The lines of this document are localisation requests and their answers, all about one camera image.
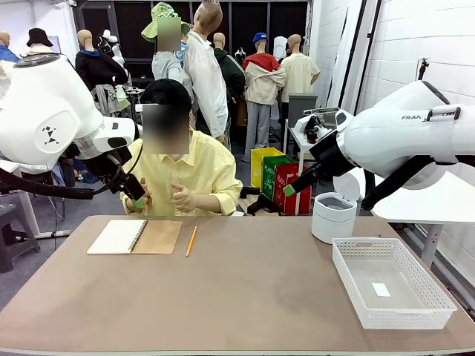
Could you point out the mannequin in dark green hoodie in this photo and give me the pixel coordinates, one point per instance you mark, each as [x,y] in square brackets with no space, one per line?
[230,70]

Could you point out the black baseball cap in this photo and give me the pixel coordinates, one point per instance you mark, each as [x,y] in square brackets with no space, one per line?
[167,92]

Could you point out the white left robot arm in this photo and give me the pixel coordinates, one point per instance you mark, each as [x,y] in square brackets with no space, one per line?
[44,104]

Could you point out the white round trash bin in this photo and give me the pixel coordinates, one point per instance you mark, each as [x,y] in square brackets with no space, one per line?
[332,222]

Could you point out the white work table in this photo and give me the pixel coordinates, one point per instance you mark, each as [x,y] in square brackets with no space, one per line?
[27,207]

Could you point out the green recycling bin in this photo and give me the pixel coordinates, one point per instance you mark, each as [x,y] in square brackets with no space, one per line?
[272,174]

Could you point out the tall mannequin in white shirt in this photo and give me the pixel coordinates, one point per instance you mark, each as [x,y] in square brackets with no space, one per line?
[206,74]

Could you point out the white perforated plastic basket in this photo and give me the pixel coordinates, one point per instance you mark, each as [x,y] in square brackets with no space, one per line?
[408,296]

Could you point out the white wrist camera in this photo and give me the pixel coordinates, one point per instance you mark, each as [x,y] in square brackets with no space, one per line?
[313,128]
[138,130]

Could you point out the mannequin in black sweater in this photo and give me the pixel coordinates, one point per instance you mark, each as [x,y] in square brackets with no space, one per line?
[96,68]

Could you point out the person's right hand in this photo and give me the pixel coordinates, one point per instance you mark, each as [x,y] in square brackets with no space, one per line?
[148,198]

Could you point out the person's left hand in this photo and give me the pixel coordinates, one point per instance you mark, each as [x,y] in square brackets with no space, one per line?
[185,198]

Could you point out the black chair frame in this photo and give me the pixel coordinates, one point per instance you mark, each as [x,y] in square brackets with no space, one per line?
[259,204]

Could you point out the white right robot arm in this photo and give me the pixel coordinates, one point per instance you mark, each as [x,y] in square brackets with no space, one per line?
[389,137]

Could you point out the brown spiral notebook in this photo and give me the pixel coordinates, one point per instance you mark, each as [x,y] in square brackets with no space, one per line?
[156,237]

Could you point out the mannequin in cream shirt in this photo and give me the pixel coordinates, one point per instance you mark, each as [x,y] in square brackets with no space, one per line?
[298,74]

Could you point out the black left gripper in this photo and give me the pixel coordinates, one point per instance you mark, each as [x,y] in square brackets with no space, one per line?
[109,165]

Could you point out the black tripod stand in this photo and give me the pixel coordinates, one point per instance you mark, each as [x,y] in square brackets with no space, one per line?
[423,68]

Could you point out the yellow pencil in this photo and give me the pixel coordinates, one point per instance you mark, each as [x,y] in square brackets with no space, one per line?
[191,241]

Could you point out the blue cap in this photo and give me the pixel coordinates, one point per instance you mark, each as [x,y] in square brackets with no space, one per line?
[260,37]

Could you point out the black bucket hat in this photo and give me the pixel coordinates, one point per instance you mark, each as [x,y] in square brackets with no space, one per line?
[39,37]

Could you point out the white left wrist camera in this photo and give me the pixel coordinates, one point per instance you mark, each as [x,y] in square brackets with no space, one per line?
[138,130]

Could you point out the red recycling bin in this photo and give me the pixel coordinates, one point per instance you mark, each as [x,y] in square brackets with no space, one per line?
[293,205]

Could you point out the large white side table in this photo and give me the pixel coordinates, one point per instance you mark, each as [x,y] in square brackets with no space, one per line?
[426,207]

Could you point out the mannequin in blue white top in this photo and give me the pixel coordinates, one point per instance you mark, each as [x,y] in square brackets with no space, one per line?
[7,55]

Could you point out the table with green cloth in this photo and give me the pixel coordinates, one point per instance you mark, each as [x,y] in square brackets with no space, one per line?
[124,104]

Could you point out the figure in gray vest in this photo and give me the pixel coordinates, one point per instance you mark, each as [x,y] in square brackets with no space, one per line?
[167,68]

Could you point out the black vertical pole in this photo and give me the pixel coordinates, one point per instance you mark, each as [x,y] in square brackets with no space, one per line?
[369,48]
[352,48]

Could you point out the person's left forearm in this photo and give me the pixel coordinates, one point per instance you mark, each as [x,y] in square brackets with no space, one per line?
[206,204]

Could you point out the mannequin in red beige jacket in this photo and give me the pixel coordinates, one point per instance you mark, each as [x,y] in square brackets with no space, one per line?
[261,81]

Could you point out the gray box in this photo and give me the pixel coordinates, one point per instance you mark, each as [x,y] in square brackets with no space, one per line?
[298,107]

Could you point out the metal tray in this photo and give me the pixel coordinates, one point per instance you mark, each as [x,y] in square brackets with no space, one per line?
[326,110]

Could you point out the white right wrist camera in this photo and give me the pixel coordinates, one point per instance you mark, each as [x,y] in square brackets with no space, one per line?
[313,128]

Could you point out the green gingham bucket hat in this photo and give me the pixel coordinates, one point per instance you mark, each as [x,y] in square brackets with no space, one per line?
[159,13]

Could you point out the small white paper label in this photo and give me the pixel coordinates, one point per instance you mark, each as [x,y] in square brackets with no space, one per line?
[381,290]

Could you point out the small white table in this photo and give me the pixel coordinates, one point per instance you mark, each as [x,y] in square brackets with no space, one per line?
[300,178]

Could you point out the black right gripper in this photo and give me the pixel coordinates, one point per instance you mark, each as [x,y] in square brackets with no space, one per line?
[332,157]

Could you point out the yellow recycling bin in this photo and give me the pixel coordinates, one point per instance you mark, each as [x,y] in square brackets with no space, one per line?
[265,163]

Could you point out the person in yellow shirt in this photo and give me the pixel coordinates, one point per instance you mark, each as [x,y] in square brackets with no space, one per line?
[208,170]

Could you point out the white mannequin torso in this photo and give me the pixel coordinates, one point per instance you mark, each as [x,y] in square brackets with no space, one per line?
[280,50]

